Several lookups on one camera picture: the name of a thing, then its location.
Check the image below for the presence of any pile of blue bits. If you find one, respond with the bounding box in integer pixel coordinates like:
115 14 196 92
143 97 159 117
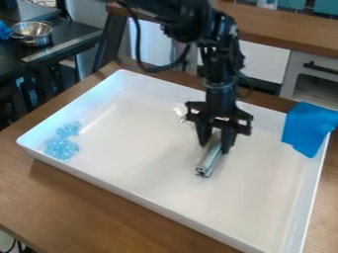
42 121 84 162

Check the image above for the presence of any silver metal bar tool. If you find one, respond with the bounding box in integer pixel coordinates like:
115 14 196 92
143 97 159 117
194 131 225 179

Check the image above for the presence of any white toy kitchen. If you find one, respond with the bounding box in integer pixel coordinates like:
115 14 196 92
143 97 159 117
127 19 338 111

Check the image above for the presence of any white tray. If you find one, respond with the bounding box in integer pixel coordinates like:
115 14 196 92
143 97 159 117
14 68 332 253

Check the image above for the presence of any silver pot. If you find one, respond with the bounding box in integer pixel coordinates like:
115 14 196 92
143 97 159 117
9 20 56 47

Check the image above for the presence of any blue cloth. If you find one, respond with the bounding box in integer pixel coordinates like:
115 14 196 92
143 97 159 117
280 101 338 159

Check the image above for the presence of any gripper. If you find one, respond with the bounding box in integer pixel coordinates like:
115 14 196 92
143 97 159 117
183 82 257 155

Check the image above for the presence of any black table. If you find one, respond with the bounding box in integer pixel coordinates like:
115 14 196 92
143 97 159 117
0 13 129 131

